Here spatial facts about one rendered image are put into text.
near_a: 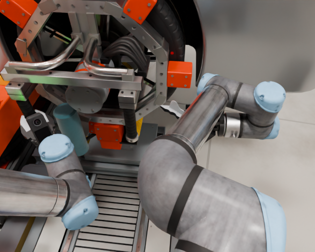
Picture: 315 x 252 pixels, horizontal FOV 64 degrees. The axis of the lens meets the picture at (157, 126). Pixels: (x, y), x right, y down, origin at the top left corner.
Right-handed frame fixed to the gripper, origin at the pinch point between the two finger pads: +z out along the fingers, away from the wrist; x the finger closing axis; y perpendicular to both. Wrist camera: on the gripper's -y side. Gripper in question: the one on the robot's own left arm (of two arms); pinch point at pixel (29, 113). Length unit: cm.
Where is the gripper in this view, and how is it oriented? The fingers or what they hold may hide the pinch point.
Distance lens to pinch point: 93.9
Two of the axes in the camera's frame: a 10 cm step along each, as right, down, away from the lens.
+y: 0.0, 6.7, 7.4
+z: -6.3, -5.8, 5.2
